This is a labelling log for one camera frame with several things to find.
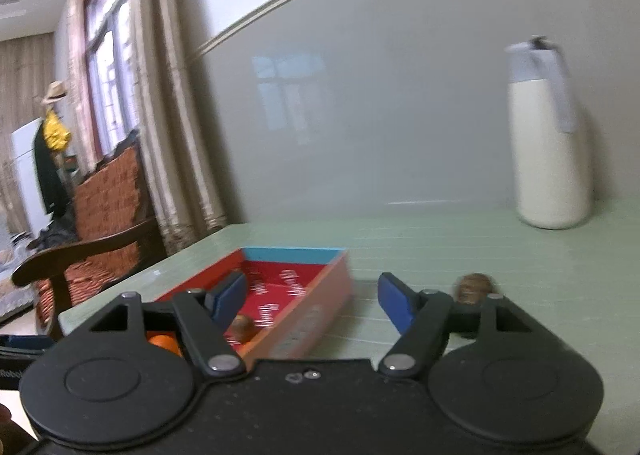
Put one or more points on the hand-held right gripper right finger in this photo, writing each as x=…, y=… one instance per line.
x=395, y=300

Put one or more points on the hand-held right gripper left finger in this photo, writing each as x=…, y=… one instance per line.
x=231, y=290

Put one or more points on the red and blue cardboard box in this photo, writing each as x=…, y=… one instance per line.
x=300, y=280

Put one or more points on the brown walnut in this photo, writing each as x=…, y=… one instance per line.
x=472, y=287

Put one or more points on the orange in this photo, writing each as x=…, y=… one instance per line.
x=162, y=342

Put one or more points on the grey patterned cloth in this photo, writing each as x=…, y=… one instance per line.
x=12, y=275

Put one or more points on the wooden armchair patterned cushion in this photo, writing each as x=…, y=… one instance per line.
x=105, y=205

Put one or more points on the beige curtain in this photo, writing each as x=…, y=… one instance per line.
x=25, y=80
x=175, y=135

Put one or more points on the white refrigerator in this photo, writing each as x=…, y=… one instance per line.
x=22, y=175

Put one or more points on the black coat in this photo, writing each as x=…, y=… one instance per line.
x=47, y=175

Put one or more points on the white thermos jug grey lid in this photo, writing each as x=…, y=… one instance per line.
x=545, y=160

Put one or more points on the yellow garment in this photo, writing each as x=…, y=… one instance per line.
x=56, y=132

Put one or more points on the wooden framed window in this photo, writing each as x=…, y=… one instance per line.
x=107, y=60

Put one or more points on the straw hat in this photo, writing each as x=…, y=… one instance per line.
x=55, y=92

